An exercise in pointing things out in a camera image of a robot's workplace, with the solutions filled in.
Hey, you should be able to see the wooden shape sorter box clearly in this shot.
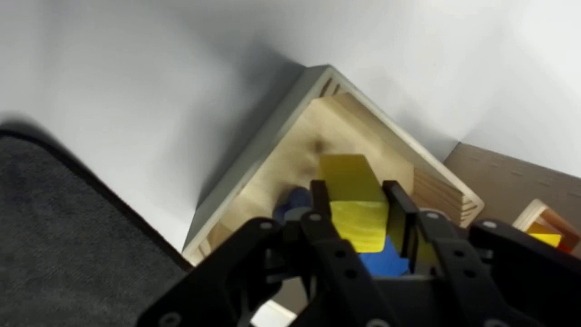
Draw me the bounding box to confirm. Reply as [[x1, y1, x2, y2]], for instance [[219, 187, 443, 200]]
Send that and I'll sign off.
[[443, 142, 581, 256]]

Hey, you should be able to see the black cloth mat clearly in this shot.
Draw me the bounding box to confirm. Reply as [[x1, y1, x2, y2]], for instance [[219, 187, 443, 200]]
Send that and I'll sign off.
[[0, 123, 196, 327]]

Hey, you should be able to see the long blue block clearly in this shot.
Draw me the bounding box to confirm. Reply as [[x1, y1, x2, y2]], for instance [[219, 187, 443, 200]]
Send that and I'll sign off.
[[272, 187, 315, 227]]

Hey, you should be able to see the small blue cube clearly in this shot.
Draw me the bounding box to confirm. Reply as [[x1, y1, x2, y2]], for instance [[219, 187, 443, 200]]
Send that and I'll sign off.
[[355, 236, 413, 280]]

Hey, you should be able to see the yellow block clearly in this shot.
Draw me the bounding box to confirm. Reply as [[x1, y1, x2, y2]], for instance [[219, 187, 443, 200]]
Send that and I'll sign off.
[[317, 153, 390, 254]]

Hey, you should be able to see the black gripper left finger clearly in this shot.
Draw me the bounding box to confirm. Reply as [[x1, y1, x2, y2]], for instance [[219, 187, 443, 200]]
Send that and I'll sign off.
[[136, 178, 388, 327]]

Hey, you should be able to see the open wooden tray box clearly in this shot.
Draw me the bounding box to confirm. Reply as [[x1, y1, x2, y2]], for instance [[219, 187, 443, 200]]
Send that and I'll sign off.
[[181, 63, 486, 269]]

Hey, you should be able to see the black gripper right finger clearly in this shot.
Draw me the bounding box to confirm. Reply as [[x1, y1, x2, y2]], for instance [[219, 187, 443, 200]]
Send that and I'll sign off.
[[381, 178, 581, 327]]

